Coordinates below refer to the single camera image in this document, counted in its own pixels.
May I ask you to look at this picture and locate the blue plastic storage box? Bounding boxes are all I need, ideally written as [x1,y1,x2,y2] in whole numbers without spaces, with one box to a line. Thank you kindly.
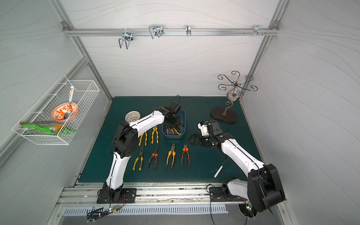
[161,109,186,139]

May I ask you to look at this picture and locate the orange black cutter pliers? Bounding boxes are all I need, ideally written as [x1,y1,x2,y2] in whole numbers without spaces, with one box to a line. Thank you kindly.
[181,144,191,166]

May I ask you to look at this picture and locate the yellow black pliers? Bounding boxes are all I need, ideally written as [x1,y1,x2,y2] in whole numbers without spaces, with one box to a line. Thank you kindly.
[139,132,148,146]
[151,126,159,144]
[132,146,145,171]

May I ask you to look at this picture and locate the orange yellow combination pliers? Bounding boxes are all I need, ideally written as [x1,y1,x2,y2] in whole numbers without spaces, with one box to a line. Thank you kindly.
[166,143,176,168]

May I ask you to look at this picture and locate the orange black long nose pliers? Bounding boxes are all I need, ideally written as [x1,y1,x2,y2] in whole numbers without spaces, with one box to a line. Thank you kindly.
[147,145,160,169]

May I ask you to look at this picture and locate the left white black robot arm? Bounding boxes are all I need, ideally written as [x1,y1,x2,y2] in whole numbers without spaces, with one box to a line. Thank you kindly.
[99,101,181,203]

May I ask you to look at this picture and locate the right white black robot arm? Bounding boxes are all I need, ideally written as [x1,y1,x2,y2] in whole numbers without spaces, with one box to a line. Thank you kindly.
[188,120,286,212]

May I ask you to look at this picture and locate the orange black pliers in box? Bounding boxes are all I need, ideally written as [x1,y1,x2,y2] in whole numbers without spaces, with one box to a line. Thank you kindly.
[166,128,175,135]

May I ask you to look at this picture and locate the brown metal jewelry stand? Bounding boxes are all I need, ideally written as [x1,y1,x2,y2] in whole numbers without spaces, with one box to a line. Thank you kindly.
[211,71,258,123]

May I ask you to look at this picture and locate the white round strainer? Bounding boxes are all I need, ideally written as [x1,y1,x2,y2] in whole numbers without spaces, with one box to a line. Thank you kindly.
[125,111,141,123]

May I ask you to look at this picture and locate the loop metal hook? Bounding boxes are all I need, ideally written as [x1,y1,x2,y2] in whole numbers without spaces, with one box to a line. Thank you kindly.
[149,25,164,39]

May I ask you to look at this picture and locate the double prong metal hook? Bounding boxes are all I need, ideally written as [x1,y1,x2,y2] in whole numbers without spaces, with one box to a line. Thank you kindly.
[118,31,134,50]

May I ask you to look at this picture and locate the small metal hook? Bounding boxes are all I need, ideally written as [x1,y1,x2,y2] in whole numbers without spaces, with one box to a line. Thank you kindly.
[186,25,191,37]

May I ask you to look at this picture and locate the orange white patterned bowl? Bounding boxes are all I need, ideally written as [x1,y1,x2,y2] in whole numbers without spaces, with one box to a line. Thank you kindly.
[51,103,79,122]

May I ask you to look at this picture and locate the green snack packet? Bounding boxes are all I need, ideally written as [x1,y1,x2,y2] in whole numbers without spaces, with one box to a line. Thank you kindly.
[19,121,77,135]

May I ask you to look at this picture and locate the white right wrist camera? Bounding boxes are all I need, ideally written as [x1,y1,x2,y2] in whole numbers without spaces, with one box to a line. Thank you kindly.
[198,121,210,137]

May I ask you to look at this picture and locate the white handled small tool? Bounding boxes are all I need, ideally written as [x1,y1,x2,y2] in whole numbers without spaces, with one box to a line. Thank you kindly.
[214,157,229,178]

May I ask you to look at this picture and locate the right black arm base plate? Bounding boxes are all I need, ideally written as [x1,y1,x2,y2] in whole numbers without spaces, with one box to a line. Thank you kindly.
[207,186,248,203]

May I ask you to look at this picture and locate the white vented cable duct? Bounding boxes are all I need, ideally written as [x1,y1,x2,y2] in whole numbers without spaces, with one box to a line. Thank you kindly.
[63,204,228,216]

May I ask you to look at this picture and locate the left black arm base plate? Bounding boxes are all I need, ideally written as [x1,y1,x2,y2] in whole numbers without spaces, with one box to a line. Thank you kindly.
[96,187,137,204]

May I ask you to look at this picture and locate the white handled spoon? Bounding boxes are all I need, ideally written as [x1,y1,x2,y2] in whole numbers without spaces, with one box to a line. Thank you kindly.
[63,86,75,120]

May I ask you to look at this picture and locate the white wire wall basket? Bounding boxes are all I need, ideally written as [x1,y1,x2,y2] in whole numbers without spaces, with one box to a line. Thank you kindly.
[12,75,100,145]

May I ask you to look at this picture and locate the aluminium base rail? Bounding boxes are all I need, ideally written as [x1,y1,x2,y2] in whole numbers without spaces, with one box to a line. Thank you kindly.
[56,182,288,207]

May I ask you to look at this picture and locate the right metal bracket hook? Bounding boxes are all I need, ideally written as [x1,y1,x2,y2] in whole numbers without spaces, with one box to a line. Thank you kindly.
[244,25,269,37]

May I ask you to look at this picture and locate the aluminium cross rail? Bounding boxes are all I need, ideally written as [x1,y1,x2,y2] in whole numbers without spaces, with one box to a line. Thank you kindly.
[64,27,280,37]

